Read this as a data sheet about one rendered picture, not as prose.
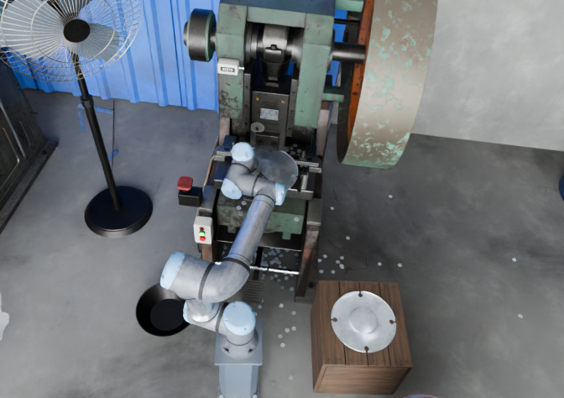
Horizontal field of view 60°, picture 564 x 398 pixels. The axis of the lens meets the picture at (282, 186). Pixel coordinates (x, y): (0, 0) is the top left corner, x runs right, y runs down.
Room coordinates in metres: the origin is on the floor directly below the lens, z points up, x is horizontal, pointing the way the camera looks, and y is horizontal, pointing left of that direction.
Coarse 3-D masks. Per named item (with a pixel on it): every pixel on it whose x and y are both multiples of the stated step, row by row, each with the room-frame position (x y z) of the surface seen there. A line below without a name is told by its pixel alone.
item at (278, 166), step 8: (256, 152) 1.56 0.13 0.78; (264, 152) 1.57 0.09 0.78; (272, 152) 1.57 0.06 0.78; (280, 152) 1.58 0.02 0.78; (264, 160) 1.51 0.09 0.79; (272, 160) 1.52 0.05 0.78; (280, 160) 1.53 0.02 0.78; (288, 160) 1.53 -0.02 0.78; (264, 168) 1.46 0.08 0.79; (272, 168) 1.47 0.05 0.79; (280, 168) 1.48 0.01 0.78; (288, 168) 1.48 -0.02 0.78; (296, 168) 1.49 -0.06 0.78; (272, 176) 1.42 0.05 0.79; (280, 176) 1.43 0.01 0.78; (288, 176) 1.43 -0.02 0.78; (288, 184) 1.39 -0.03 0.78
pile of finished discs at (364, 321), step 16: (336, 304) 1.08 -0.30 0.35; (352, 304) 1.09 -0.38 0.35; (368, 304) 1.10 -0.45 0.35; (384, 304) 1.11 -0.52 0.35; (352, 320) 1.01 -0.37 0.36; (368, 320) 1.02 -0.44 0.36; (384, 320) 1.03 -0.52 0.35; (352, 336) 0.94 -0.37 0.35; (368, 336) 0.95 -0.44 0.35; (384, 336) 0.96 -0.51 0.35; (368, 352) 0.88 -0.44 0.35
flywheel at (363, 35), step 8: (368, 0) 1.87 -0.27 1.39; (368, 8) 1.87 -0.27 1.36; (368, 16) 1.87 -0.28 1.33; (360, 24) 1.90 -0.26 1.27; (368, 24) 1.86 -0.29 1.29; (360, 32) 1.87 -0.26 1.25; (368, 32) 1.85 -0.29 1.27; (360, 40) 1.85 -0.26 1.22; (368, 40) 1.56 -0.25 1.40; (360, 64) 1.80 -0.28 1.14; (352, 72) 1.81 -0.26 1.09; (360, 72) 1.77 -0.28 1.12; (352, 80) 1.75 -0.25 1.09; (360, 80) 1.75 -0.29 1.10; (352, 88) 1.72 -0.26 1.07; (360, 88) 1.71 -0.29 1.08; (352, 96) 1.69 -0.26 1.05; (352, 104) 1.65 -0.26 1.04; (352, 112) 1.60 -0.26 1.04; (352, 120) 1.55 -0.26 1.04
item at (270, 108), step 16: (256, 80) 1.57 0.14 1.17; (272, 80) 1.56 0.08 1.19; (288, 80) 1.59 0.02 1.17; (256, 96) 1.50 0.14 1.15; (272, 96) 1.50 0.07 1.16; (288, 96) 1.50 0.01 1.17; (256, 112) 1.50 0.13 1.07; (272, 112) 1.50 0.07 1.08; (288, 112) 1.50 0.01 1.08; (256, 128) 1.48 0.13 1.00; (272, 128) 1.50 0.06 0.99; (256, 144) 1.47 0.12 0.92; (272, 144) 1.46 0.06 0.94
